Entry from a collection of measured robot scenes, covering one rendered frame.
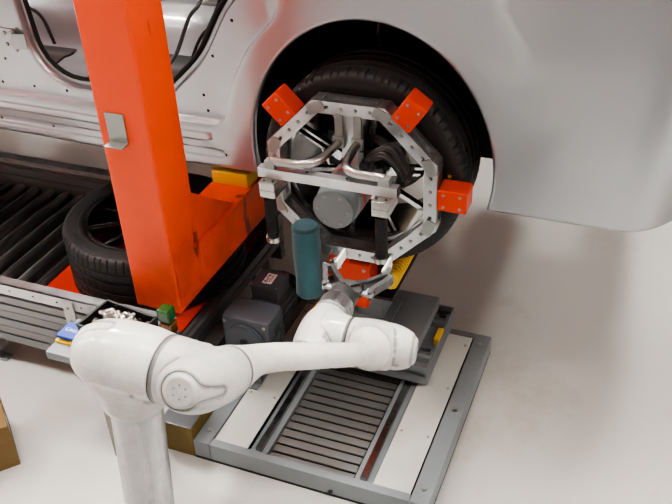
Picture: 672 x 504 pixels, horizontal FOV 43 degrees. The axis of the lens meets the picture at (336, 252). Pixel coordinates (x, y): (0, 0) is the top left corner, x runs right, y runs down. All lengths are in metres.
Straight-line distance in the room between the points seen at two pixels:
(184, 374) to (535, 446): 1.71
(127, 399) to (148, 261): 1.07
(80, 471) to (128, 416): 1.38
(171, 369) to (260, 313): 1.35
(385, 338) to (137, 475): 0.61
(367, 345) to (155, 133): 0.89
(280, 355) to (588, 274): 2.21
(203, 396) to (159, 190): 1.06
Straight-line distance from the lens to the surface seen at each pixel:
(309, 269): 2.67
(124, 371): 1.56
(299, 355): 1.77
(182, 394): 1.48
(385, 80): 2.50
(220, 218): 2.81
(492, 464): 2.89
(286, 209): 2.75
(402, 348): 1.95
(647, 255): 3.93
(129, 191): 2.50
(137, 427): 1.68
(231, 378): 1.53
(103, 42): 2.32
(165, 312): 2.47
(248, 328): 2.80
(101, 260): 3.04
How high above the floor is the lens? 2.14
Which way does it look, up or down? 34 degrees down
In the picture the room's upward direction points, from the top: 3 degrees counter-clockwise
